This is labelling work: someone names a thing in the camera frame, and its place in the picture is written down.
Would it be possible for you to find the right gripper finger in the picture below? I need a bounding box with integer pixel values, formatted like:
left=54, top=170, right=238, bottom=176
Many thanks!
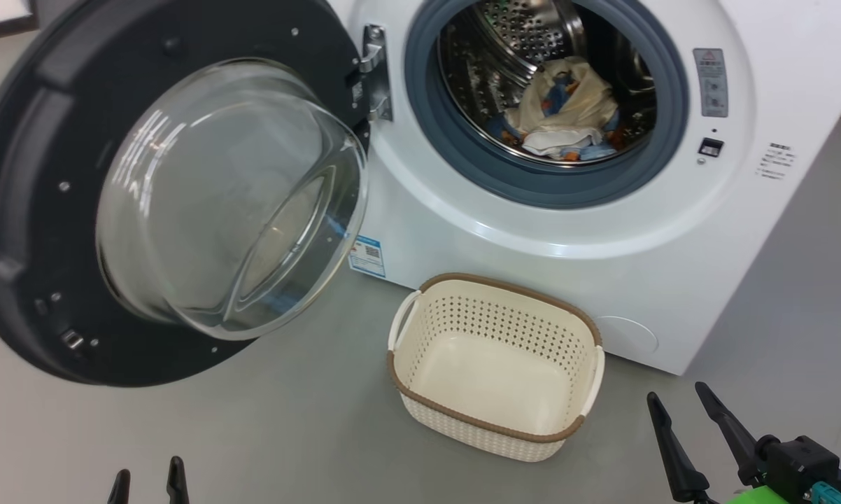
left=695, top=381, right=761, bottom=485
left=646, top=392, right=710, bottom=503

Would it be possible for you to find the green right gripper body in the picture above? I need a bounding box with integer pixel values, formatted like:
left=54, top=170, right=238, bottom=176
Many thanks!
left=728, top=486, right=824, bottom=504

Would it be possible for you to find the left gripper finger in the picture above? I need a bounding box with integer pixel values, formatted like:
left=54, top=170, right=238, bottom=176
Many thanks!
left=167, top=456, right=190, bottom=504
left=107, top=469, right=132, bottom=504

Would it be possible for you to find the blue printed garment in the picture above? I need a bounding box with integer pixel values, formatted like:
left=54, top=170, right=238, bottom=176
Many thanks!
left=494, top=66, right=631, bottom=163

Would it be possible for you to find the black round glass washer door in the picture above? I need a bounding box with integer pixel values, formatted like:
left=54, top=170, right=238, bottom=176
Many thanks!
left=0, top=0, right=372, bottom=388

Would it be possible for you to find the white front-load washing machine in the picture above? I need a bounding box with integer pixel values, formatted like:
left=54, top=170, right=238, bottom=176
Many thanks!
left=323, top=0, right=841, bottom=375

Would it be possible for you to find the grey rubber door gasket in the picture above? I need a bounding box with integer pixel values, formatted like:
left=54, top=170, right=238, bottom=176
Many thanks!
left=404, top=0, right=691, bottom=209

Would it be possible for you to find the stainless steel washer drum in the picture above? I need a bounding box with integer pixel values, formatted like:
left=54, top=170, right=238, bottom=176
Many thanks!
left=438, top=0, right=658, bottom=165

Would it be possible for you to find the metal door hinge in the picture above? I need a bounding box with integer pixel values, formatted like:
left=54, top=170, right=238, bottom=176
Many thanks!
left=359, top=24, right=395, bottom=123

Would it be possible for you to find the round white filter cover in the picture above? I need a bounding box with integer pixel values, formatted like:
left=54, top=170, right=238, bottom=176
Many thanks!
left=595, top=315, right=659, bottom=354

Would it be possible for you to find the cream perforated laundry basket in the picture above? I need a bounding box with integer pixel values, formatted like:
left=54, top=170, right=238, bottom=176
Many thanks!
left=387, top=272, right=606, bottom=463

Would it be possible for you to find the blue energy label sticker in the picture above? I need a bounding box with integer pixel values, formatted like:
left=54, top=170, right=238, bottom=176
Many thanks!
left=348, top=234, right=386, bottom=279

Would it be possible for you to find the grey warning sticker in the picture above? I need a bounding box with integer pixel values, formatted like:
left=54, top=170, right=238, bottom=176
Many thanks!
left=693, top=48, right=729, bottom=118

